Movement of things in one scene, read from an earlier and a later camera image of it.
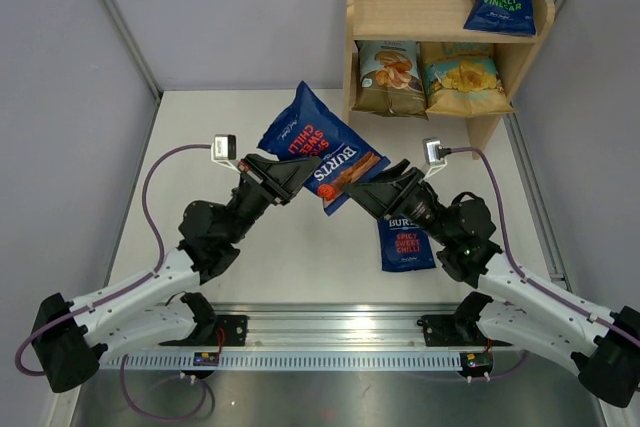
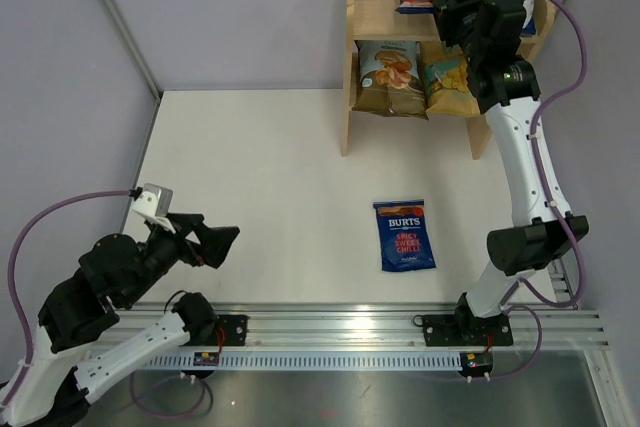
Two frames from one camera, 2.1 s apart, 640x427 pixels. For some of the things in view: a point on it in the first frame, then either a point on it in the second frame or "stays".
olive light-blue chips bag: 390,79 stays
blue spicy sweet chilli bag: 403,246 stays
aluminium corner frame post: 116,18 stays
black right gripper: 391,193 -> 450,7
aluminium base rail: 340,336 stays
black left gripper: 280,180 -> 214,241
